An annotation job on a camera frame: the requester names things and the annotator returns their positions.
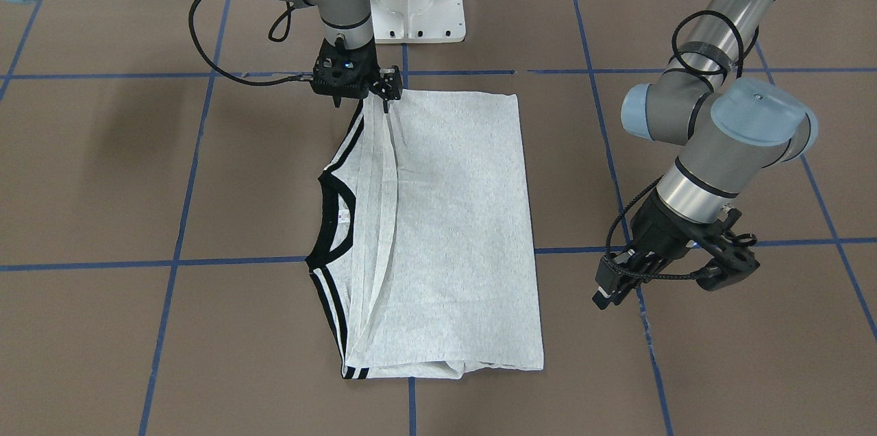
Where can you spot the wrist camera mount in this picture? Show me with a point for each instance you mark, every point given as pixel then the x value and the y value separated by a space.
pixel 339 73
pixel 732 259

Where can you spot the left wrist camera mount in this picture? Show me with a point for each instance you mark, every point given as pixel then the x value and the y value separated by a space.
pixel 732 259

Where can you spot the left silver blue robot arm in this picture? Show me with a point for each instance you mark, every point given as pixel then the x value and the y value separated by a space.
pixel 729 128

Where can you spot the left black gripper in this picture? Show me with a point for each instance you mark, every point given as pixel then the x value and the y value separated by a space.
pixel 663 225

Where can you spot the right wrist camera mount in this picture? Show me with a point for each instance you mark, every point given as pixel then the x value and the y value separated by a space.
pixel 339 73

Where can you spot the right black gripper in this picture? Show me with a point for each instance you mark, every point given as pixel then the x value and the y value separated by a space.
pixel 388 81

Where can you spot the white t-shirt with cartoon print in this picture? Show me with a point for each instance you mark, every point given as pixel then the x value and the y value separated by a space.
pixel 424 263

